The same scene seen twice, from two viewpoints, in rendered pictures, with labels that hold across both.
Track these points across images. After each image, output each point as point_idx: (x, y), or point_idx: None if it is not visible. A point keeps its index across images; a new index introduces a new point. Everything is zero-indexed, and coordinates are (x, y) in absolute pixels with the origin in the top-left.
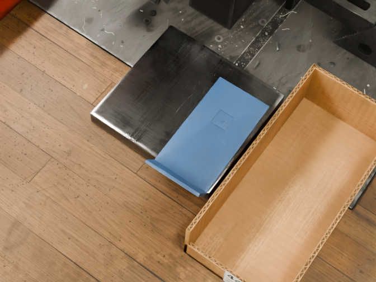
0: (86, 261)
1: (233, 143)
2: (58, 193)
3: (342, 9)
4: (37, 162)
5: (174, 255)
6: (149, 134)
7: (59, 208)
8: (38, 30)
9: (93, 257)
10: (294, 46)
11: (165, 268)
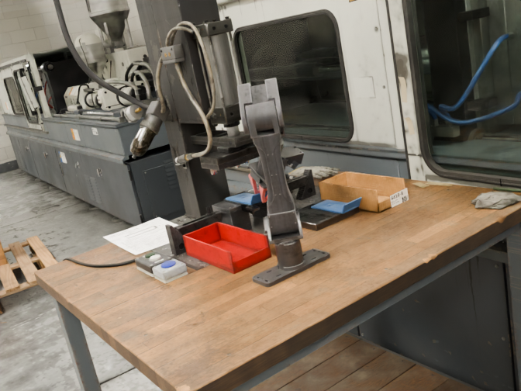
0: (378, 226)
1: (339, 202)
2: (347, 233)
3: (298, 181)
4: (332, 237)
5: (380, 214)
6: (329, 215)
7: (354, 232)
8: None
9: (377, 225)
10: (300, 205)
11: (384, 215)
